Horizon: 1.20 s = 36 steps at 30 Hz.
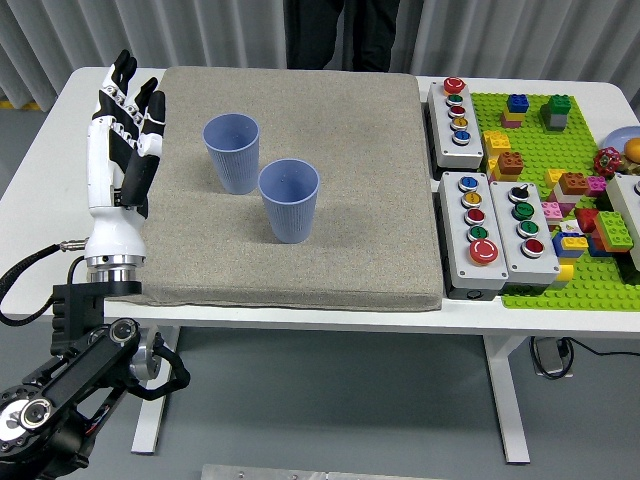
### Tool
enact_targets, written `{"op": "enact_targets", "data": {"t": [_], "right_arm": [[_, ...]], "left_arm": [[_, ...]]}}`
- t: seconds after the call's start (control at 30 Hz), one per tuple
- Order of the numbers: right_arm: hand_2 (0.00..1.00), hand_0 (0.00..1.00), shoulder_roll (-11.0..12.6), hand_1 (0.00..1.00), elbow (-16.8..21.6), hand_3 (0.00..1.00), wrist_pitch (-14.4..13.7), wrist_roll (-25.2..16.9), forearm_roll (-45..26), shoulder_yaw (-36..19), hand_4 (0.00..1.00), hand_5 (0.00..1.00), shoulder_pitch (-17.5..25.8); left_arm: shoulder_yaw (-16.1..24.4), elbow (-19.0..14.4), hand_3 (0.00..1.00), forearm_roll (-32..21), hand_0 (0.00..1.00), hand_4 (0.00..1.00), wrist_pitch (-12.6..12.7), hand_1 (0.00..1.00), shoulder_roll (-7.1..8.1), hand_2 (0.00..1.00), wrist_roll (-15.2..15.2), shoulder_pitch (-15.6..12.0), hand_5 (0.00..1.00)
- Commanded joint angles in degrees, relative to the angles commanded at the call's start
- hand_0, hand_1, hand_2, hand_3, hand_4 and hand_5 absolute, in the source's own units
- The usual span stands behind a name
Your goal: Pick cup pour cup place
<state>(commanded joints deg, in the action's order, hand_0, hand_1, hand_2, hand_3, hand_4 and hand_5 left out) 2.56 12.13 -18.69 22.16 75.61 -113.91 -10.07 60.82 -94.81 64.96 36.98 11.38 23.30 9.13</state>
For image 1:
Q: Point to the green toy brick baseplate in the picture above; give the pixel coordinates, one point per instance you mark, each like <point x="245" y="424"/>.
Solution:
<point x="540" y="150"/>

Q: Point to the yellow flat toy brick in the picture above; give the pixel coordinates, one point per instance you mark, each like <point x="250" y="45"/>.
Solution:
<point x="511" y="116"/>

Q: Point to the grey power adapter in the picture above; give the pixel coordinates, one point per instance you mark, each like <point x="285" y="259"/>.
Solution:
<point x="550" y="356"/>

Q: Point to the grey five-button control box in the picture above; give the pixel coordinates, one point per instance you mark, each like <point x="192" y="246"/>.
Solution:
<point x="457" y="135"/>
<point x="475" y="235"/>

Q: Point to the blue toy brick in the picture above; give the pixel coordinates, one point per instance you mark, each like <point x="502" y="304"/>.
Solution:
<point x="560" y="245"/>
<point x="518" y="103"/>

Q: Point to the red toy brick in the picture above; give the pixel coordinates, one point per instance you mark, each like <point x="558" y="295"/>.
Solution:
<point x="586" y="220"/>

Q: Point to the blue ribbed plastic cup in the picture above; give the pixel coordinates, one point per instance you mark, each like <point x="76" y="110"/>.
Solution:
<point x="232" y="165"/>
<point x="290" y="215"/>

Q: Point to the red valve wheel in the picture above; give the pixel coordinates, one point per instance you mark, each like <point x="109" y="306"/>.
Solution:
<point x="607" y="161"/>

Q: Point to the pink flat toy brick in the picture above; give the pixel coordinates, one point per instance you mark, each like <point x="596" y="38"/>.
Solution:
<point x="509" y="123"/>

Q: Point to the white toy brick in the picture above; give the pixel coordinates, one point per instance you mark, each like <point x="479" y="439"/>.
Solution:
<point x="565" y="196"/>

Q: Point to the yellow round toy brick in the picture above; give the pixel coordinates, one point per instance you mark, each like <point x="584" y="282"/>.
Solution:
<point x="564" y="275"/>

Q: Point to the grey pleated curtain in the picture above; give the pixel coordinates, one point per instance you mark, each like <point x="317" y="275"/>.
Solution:
<point x="100" y="35"/>

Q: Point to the grey four-button control box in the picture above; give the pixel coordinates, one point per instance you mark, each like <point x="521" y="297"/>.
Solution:
<point x="527" y="235"/>

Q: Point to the orange toy brick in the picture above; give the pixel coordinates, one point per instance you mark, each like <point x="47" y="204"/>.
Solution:
<point x="574" y="182"/>
<point x="510" y="164"/>
<point x="617" y="246"/>

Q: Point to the lilac plate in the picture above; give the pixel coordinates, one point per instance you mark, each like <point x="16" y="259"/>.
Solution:
<point x="617" y="137"/>

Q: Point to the grey toy brick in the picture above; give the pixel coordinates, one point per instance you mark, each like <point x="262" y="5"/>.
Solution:
<point x="556" y="122"/>

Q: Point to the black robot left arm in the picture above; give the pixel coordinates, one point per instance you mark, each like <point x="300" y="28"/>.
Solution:
<point x="75" y="370"/>

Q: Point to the large green toy brick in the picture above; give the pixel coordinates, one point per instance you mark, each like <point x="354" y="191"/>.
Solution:
<point x="612" y="227"/>

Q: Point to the white printed toy tile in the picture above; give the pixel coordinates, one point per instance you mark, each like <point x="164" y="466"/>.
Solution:
<point x="570" y="228"/>

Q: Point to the person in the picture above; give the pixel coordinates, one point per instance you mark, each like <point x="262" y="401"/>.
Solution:
<point x="310" y="35"/>

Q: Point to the white table leg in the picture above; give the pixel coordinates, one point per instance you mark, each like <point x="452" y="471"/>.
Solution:
<point x="147" y="425"/>
<point x="505" y="395"/>

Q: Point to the grey-brown fabric mat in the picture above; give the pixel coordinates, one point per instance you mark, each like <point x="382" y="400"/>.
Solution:
<point x="350" y="200"/>

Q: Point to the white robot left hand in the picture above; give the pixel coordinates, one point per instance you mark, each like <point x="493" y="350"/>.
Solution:
<point x="102" y="170"/>

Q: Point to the toy burger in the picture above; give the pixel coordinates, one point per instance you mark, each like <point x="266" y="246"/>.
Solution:
<point x="633" y="150"/>

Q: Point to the magenta toy brick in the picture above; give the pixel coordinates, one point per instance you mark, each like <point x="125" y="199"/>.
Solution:
<point x="596" y="186"/>

